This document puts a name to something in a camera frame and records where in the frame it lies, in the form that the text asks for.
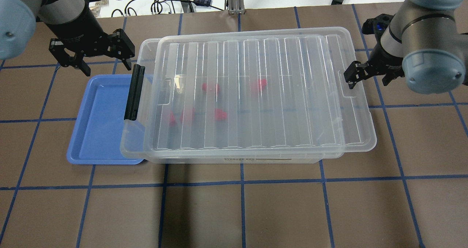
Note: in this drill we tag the black box latch handle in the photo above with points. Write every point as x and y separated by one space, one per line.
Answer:
134 94

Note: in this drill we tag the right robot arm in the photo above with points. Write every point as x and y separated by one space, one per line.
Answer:
420 43

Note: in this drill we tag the clear plastic storage box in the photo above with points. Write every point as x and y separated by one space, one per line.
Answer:
234 105

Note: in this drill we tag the red block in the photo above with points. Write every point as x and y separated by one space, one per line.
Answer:
187 115
211 88
258 85
220 115

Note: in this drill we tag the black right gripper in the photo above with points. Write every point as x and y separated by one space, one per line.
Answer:
384 60

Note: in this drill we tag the blue plastic tray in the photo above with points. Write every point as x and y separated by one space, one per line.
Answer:
99 125

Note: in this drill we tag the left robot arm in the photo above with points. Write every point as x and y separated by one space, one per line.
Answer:
77 32

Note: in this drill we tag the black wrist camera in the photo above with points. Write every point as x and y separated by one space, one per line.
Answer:
377 24

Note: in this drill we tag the clear plastic box lid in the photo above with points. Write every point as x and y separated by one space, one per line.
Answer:
252 94

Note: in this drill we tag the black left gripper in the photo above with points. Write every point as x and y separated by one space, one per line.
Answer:
76 26

